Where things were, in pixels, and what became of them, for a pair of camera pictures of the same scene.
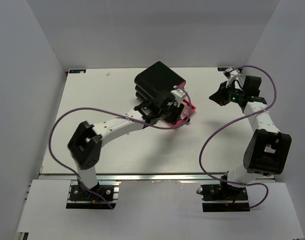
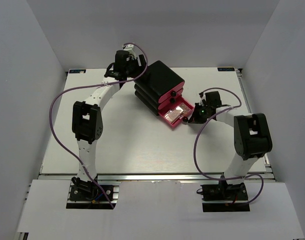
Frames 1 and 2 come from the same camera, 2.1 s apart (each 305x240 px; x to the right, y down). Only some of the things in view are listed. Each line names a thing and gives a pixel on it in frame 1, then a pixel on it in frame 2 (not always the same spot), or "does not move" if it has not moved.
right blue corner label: (222, 69) does not move
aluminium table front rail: (155, 177) does not move
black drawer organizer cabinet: (156, 81) does not move
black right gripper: (219, 96) -> (195, 118)
